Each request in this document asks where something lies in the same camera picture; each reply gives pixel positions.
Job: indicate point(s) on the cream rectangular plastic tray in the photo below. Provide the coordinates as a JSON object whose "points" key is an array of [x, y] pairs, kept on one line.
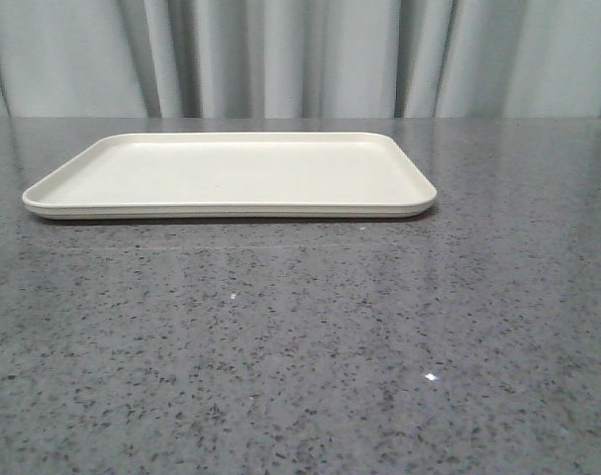
{"points": [[235, 175]]}

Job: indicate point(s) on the pale green curtain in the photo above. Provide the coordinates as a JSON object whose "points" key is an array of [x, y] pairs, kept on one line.
{"points": [[300, 59]]}

